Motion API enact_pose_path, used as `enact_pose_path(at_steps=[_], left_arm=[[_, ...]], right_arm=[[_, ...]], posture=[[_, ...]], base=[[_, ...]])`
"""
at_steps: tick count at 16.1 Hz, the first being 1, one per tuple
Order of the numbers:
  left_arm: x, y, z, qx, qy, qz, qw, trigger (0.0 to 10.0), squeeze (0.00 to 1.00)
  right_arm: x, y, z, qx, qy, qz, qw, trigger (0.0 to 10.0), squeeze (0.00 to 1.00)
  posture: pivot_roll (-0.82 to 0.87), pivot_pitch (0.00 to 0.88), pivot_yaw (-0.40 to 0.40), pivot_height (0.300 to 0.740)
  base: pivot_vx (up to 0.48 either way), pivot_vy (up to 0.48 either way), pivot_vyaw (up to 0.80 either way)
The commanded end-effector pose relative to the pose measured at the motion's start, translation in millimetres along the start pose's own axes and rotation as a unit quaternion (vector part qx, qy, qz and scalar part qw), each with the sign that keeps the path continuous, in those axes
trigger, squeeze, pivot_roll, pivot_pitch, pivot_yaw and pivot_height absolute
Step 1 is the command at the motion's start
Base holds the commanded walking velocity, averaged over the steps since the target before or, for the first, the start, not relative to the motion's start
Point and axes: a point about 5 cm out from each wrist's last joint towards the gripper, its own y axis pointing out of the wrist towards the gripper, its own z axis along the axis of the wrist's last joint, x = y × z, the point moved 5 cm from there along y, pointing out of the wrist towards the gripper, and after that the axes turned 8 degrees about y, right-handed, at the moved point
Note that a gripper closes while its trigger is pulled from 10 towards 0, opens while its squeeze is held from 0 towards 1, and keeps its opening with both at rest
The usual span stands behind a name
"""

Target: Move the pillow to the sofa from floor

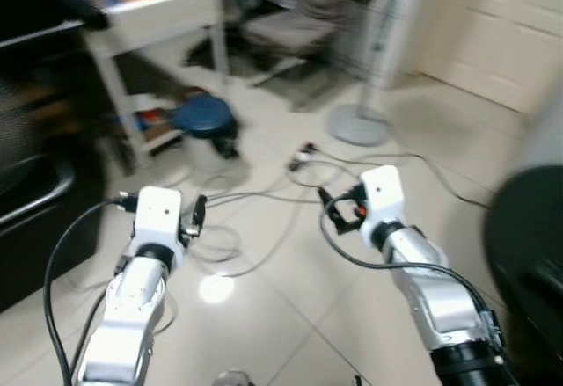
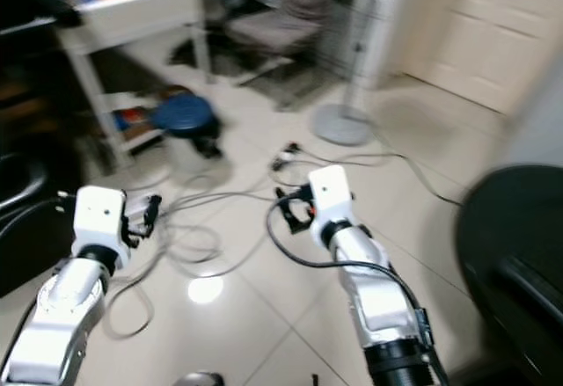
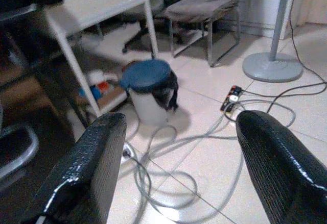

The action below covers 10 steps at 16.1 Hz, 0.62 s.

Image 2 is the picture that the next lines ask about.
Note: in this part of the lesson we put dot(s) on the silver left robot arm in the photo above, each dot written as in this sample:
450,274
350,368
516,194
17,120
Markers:
53,324

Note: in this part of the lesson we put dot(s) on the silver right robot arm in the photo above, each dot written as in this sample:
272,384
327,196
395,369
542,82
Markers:
383,307

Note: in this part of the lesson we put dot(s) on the black power adapter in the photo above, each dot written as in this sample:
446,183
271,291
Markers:
289,151

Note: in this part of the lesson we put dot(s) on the blue lid trash can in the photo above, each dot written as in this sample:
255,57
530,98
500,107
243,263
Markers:
185,118

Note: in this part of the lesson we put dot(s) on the black cabinet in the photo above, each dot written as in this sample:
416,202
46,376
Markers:
22,192

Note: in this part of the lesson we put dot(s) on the grey left robot leg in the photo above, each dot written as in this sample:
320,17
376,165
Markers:
202,379

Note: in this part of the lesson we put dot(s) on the grey upholstered chair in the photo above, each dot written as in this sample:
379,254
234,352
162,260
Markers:
273,27

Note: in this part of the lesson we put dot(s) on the white table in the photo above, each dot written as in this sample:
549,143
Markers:
141,8

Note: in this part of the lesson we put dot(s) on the cream panelled door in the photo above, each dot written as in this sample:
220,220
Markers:
484,34

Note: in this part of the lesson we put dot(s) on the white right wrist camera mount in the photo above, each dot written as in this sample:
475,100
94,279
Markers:
330,192

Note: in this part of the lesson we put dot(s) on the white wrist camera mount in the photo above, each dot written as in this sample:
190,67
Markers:
98,219
330,192

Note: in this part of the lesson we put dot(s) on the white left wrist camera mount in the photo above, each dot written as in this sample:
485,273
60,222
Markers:
98,219

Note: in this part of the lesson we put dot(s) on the white pedestal fan stand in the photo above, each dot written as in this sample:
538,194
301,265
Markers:
343,127

